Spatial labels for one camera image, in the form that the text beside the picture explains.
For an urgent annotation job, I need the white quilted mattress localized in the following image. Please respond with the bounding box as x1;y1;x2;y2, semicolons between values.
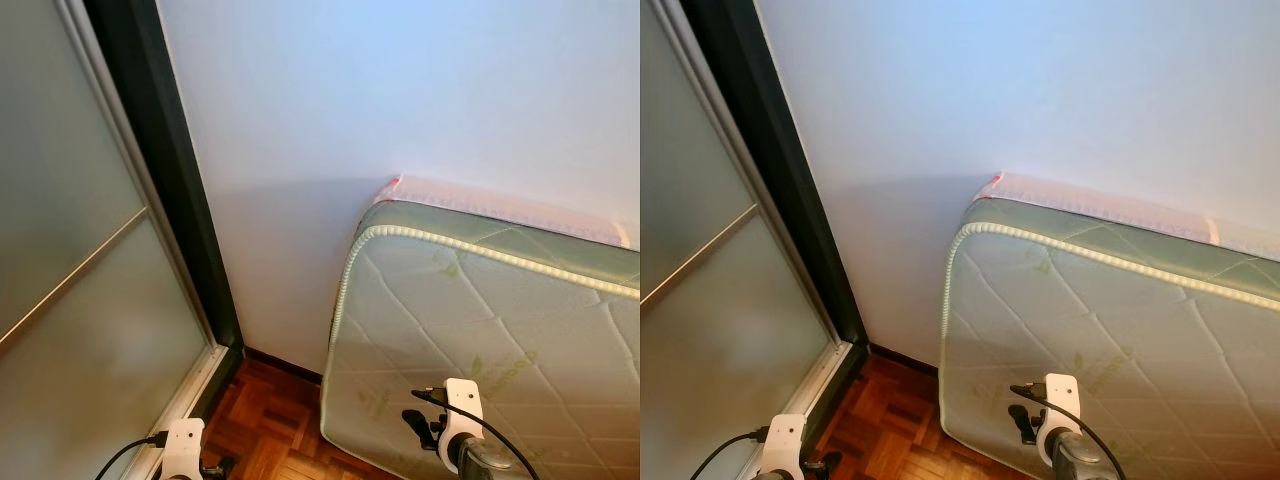
938;197;1280;480
320;200;641;480

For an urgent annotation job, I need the dark wooden skirting board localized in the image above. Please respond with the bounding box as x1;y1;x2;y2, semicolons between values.
866;343;943;381
240;343;329;389

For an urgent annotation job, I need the pink plastic-wrapped panel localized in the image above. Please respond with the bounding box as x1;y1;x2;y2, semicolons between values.
385;175;641;251
975;172;1280;263

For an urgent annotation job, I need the frosted glass sliding door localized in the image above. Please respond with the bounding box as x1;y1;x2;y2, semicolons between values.
640;0;853;480
0;0;233;480

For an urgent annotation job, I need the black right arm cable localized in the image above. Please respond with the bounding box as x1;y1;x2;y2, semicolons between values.
1009;383;1129;480
411;387;543;480

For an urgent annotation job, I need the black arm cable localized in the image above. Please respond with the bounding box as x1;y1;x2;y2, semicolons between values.
95;431;169;480
411;387;543;480
1009;383;1129;480
690;427;769;480

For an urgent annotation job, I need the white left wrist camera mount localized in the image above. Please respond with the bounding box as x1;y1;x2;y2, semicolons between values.
760;413;808;480
160;418;207;480

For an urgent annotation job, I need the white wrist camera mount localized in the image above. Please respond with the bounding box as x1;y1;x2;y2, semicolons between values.
160;418;207;480
437;377;487;449
760;413;808;480
1035;373;1082;441

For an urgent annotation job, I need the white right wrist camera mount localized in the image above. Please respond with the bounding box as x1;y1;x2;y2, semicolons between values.
1035;373;1082;441
437;377;487;449

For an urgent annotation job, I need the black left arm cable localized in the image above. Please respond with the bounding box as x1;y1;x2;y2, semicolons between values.
690;427;769;480
95;431;169;480

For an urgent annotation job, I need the black door frame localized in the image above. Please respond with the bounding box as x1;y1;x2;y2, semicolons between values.
681;0;871;426
83;0;246;426

